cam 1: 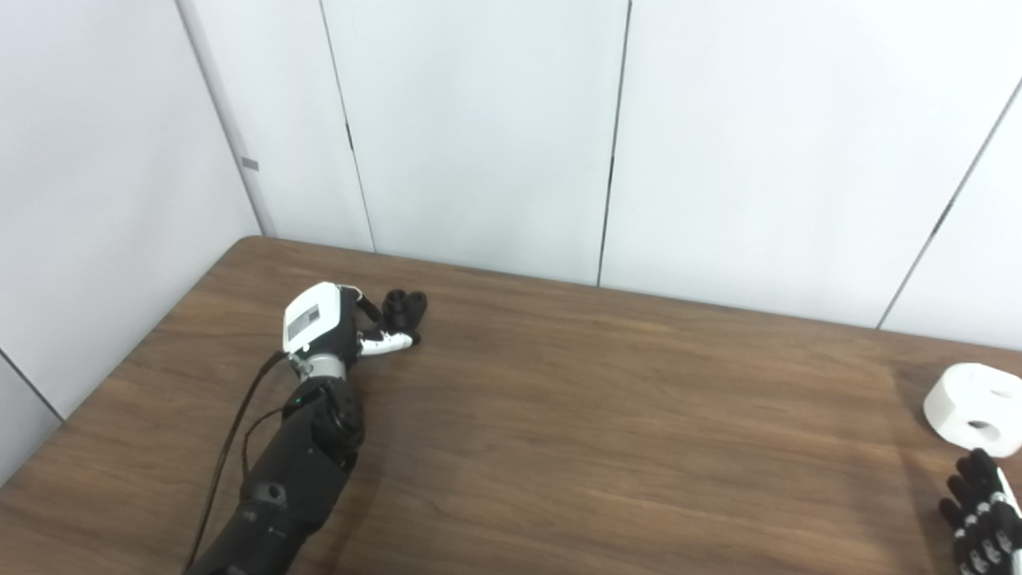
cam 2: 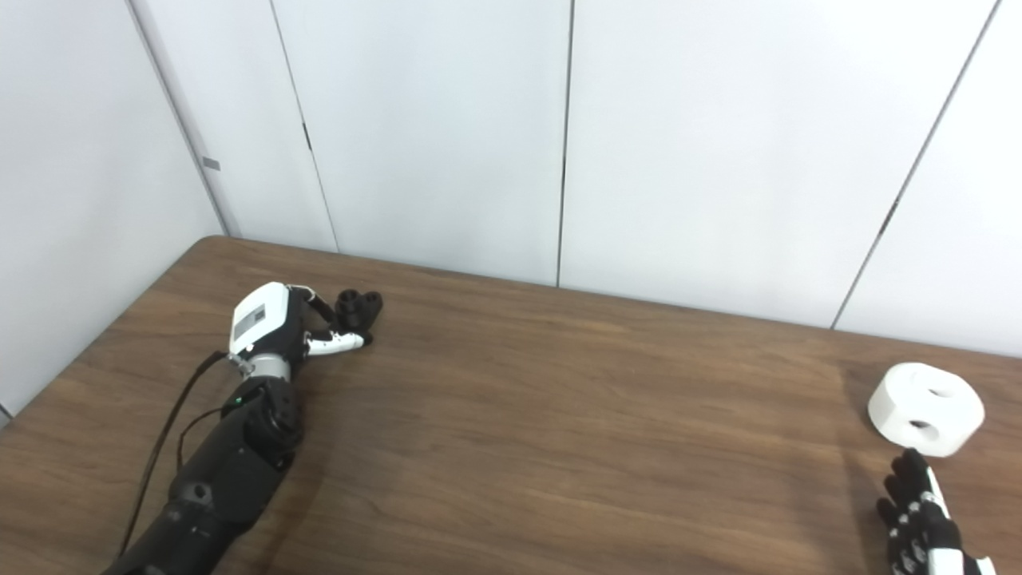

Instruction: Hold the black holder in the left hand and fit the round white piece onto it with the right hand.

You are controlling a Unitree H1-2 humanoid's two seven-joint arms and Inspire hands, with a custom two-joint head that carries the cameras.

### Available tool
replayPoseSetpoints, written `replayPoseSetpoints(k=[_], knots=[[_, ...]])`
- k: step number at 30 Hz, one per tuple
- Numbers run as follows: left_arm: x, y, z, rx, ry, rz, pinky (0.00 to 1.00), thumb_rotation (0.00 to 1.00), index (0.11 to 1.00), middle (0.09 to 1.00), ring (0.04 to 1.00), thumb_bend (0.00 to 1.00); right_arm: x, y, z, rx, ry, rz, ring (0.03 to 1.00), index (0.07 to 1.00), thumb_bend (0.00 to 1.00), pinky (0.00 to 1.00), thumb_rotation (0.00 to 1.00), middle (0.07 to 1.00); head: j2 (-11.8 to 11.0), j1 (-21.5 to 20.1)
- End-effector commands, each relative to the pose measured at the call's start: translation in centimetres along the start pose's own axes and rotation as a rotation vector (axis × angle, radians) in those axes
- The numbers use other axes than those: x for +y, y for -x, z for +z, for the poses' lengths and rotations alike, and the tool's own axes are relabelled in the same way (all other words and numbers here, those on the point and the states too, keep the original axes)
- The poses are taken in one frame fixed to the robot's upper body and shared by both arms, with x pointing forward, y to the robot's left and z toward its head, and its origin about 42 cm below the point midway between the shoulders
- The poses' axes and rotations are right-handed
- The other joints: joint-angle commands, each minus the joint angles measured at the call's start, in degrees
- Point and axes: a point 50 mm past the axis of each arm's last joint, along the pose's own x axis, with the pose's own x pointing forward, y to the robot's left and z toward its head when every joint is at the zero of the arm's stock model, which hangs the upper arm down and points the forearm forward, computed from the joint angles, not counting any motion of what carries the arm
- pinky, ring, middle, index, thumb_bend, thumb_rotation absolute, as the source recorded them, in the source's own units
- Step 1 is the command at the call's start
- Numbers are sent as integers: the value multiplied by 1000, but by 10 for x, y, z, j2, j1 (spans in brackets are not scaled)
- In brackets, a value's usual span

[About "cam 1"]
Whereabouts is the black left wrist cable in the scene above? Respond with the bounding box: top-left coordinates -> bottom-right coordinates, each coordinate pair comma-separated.
182,351 -> 300,575

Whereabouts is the black flanged holder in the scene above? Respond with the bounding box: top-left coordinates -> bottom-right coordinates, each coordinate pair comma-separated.
382,290 -> 429,332

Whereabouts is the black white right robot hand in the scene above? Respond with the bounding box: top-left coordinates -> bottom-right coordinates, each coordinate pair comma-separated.
938,448 -> 1022,575

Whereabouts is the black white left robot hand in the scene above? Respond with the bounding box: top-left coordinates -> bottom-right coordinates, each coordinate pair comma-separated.
283,281 -> 422,376

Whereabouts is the round white plastic piece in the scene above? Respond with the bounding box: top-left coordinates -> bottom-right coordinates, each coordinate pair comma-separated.
923,363 -> 1022,458

